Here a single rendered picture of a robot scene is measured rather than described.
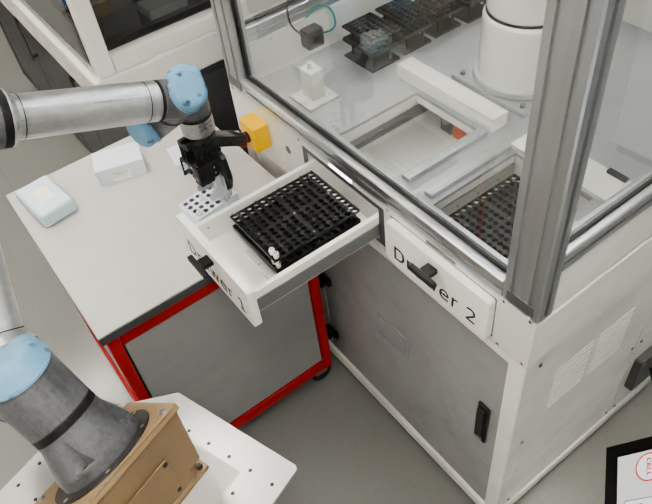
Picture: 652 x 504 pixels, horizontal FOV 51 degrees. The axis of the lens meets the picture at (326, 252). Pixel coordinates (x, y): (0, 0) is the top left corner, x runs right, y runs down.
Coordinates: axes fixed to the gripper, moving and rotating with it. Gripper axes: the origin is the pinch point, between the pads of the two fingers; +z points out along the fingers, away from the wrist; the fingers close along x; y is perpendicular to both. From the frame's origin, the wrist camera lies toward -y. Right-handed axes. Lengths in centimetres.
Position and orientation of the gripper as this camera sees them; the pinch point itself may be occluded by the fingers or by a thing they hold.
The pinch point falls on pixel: (224, 192)
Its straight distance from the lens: 169.6
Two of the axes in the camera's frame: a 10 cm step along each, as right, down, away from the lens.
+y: -7.0, 5.6, -4.3
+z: 0.9, 6.8, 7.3
